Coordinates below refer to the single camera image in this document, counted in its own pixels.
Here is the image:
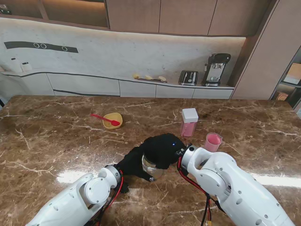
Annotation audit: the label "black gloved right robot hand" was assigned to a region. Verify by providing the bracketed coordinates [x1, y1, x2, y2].
[143, 133, 188, 170]

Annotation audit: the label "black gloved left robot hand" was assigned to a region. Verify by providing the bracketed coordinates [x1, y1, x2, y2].
[117, 145, 156, 182]

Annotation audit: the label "clear glass grain jar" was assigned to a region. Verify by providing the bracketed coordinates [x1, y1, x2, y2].
[142, 154, 165, 179]

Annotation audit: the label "yellow plastic bowl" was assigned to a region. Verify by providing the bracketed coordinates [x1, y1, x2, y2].
[103, 113, 123, 130]

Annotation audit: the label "pink measuring cup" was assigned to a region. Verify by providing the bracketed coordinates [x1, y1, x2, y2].
[204, 132, 223, 153]

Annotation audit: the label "red measuring spoon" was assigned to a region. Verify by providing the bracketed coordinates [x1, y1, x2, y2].
[90, 113, 120, 126]

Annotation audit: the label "pink container with white lid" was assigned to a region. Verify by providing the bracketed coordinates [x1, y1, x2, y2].
[180, 108, 199, 137]

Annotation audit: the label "dark wooden serving board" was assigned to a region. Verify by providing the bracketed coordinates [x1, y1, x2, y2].
[137, 77, 168, 84]

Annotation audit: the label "black toaster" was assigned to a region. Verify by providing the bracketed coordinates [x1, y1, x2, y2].
[178, 70, 199, 86]

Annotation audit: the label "white counter cabinet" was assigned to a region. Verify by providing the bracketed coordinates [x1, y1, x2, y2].
[0, 68, 236, 99]

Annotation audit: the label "black espresso machine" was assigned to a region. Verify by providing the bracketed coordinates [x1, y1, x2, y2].
[201, 53, 231, 87]

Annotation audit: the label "orange printed box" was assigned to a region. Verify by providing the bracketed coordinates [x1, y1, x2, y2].
[275, 91, 289, 102]

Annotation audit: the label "pale flat board on shelf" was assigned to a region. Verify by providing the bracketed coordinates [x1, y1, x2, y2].
[283, 63, 301, 85]

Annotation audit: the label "tall white bottle black cap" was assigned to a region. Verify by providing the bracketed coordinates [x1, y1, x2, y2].
[9, 57, 22, 73]

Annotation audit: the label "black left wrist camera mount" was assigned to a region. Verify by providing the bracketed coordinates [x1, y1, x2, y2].
[119, 175, 129, 194]

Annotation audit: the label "red black left arm cables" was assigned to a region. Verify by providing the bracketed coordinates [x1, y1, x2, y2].
[89, 170, 125, 226]

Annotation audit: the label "red black arm cables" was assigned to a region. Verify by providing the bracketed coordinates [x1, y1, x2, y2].
[89, 170, 125, 226]
[177, 156, 226, 226]

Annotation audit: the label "red black right arm cables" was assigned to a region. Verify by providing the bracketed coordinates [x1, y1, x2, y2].
[177, 156, 226, 226]

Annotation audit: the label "wooden wall cabinets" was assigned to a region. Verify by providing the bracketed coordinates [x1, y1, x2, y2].
[0, 0, 280, 37]

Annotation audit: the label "black wall panel with rings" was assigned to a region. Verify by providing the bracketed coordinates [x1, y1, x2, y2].
[4, 41, 79, 54]

